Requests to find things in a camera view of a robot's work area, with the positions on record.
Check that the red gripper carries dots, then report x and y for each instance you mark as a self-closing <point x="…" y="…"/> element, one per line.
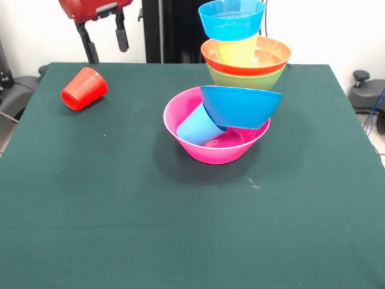
<point x="87" y="9"/>

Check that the red cup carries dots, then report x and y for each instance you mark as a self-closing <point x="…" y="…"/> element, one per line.
<point x="84" y="88"/>

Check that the blue cup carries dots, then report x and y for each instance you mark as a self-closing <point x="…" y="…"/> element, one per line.
<point x="195" y="126"/>

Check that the small blue bowl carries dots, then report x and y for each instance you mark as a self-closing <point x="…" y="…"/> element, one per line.
<point x="231" y="24"/>

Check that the yellow cup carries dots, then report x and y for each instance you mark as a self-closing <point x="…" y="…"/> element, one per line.
<point x="237" y="54"/>

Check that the green bowl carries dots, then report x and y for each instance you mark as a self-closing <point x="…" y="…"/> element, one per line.
<point x="246" y="81"/>

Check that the large blue bowl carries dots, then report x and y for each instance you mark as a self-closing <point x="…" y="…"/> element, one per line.
<point x="240" y="105"/>

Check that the large pink bowl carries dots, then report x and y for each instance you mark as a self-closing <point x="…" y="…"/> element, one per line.
<point x="216" y="150"/>

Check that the large orange bowl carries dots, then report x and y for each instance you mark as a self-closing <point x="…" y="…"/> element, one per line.
<point x="270" y="60"/>

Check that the dark green tablecloth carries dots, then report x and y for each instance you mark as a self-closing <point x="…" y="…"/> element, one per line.
<point x="105" y="180"/>

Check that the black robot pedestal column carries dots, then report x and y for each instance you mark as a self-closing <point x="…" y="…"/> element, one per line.
<point x="174" y="30"/>

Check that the black pedestal leg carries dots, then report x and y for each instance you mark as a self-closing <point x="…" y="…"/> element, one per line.
<point x="365" y="96"/>
<point x="18" y="90"/>

